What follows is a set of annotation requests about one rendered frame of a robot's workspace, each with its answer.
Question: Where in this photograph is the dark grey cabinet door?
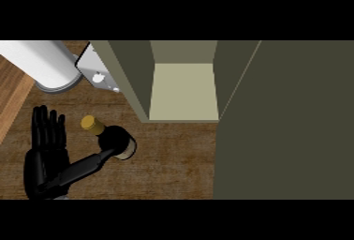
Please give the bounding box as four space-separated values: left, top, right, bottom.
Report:
212 39 354 201

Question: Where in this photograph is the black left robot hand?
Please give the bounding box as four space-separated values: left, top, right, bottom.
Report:
22 105 117 201

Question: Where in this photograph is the olive open cabinet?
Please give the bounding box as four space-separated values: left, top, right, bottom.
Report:
89 39 262 124

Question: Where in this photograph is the flat silver white appliance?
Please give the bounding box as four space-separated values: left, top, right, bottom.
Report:
75 41 123 94

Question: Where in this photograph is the white cylindrical appliance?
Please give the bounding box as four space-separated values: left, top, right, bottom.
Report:
0 39 85 95

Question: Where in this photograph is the dark wine bottle gold cap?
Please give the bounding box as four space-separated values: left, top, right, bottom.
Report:
79 114 138 161

